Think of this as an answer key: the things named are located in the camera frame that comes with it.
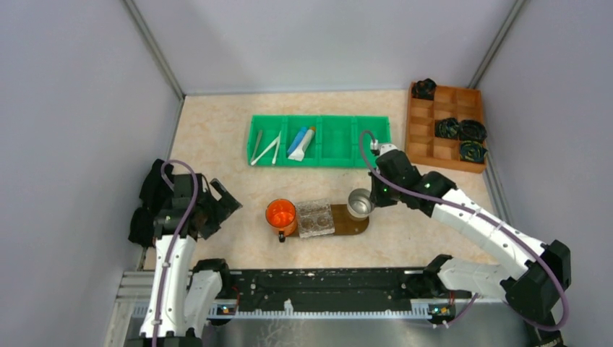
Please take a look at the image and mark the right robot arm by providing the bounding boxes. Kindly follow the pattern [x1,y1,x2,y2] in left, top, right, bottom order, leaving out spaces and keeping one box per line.
[367,144,571,331]

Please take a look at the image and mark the blue toothpaste tube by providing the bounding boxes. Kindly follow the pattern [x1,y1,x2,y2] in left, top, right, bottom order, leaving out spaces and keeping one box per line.
[286,127,308,157]

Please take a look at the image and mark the green divided plastic bin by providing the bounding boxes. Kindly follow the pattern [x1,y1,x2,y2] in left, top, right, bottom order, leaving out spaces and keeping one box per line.
[247,115,391,168]

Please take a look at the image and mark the orange mug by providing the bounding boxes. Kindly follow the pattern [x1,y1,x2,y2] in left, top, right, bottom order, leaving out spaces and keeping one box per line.
[265,199,298,243]

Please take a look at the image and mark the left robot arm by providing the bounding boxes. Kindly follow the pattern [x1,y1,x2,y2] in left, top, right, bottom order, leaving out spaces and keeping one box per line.
[125,173,242,346]

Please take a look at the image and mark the clear glass cup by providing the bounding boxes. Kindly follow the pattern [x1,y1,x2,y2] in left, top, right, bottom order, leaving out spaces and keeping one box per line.
[295,199,335,239]

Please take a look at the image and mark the white toothpaste tube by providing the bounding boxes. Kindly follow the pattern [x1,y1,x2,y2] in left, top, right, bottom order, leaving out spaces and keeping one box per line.
[288,127,316,161]

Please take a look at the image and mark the rolled dark sock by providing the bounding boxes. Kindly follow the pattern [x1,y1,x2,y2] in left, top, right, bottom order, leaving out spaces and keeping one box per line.
[458,119,488,143]
[434,117,460,140]
[459,140,488,164]
[411,78,437,100]

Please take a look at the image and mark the wooden compartment box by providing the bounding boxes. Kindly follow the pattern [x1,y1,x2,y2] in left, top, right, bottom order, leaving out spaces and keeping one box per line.
[404,79,489,174]

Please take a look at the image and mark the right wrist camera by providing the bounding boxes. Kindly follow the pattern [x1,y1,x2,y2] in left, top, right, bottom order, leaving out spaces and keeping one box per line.
[370,140,398,157]

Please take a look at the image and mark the white toothbrush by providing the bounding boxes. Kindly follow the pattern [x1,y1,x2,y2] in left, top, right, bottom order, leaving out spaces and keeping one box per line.
[271,131,282,166]
[253,139,275,166]

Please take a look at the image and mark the steel cup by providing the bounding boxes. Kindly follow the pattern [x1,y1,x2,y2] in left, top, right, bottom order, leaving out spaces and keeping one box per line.
[347,188,374,220]

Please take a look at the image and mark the brown oval wooden tray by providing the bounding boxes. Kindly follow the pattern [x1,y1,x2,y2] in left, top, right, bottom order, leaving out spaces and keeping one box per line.
[289,205,369,238]

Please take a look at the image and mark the grey toothbrush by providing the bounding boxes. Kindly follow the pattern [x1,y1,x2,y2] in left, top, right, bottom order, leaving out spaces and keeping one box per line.
[249,130,263,166]

